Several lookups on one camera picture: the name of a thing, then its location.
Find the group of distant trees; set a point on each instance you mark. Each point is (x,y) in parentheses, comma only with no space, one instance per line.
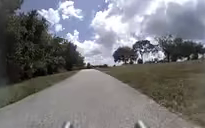
(163,50)

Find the dense row of trees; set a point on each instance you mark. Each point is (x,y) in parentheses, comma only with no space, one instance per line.
(26,50)

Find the robot's own part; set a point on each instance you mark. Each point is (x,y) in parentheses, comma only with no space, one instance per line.
(139,124)
(67,125)

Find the grass strip beside trees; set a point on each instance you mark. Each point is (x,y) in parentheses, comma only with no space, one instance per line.
(20,89)

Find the grey paved path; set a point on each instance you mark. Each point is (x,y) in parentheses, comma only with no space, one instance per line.
(88,98)

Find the dry grass field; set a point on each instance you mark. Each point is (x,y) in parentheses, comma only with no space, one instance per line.
(170,80)

